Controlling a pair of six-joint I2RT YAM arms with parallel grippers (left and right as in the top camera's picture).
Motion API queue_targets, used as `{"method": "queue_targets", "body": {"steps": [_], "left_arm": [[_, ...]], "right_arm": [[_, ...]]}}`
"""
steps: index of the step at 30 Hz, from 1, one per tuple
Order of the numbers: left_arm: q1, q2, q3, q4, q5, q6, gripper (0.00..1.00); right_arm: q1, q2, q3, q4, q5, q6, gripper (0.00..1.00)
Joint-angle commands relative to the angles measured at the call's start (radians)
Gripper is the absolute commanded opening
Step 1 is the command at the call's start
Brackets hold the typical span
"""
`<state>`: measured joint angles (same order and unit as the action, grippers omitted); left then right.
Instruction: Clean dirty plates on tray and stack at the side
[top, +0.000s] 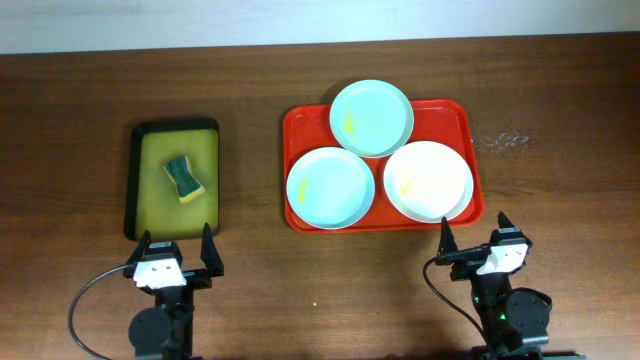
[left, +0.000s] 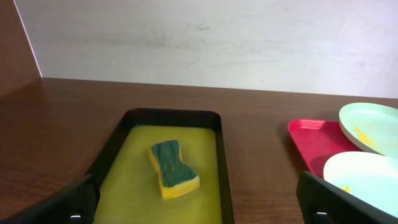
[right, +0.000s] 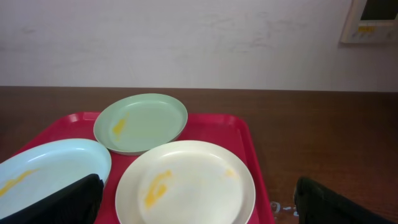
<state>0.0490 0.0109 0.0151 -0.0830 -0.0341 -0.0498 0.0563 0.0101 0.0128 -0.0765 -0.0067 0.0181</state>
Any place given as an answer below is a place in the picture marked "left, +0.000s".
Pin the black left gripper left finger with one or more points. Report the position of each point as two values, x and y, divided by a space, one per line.
76 203

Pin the black tray with yellow liquid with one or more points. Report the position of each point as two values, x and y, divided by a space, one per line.
129 186

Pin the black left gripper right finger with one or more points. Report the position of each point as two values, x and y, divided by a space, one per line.
322 202

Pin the light blue plate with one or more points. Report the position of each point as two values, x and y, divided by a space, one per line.
370 177

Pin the red plastic tray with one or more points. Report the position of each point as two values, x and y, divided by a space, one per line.
317 140

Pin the yellow green sponge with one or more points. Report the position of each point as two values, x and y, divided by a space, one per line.
175 178

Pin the mint green plate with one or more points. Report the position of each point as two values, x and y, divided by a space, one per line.
371 127

